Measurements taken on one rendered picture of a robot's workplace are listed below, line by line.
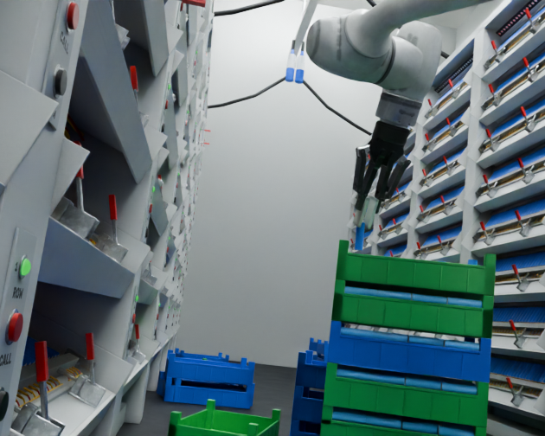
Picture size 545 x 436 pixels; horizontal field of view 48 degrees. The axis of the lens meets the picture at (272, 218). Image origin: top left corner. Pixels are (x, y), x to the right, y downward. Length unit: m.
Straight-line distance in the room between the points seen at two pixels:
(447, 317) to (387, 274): 0.14
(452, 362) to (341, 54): 0.62
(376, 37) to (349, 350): 0.59
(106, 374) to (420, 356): 0.57
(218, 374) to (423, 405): 1.11
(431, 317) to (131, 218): 0.59
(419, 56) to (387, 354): 0.59
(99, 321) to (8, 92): 0.72
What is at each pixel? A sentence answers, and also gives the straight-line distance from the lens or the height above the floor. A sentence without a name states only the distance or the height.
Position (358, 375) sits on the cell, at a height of 0.22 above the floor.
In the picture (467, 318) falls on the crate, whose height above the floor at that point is 0.35.
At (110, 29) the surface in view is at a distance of 0.58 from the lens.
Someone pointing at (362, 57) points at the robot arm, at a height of 0.82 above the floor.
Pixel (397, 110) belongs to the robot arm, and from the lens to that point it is 1.32.
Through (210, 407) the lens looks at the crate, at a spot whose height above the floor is 0.06.
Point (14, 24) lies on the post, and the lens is 0.37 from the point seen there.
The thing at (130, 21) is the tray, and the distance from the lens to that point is 1.05.
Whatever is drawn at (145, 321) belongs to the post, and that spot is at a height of 0.27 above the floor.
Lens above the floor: 0.30
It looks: 10 degrees up
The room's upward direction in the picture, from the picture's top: 7 degrees clockwise
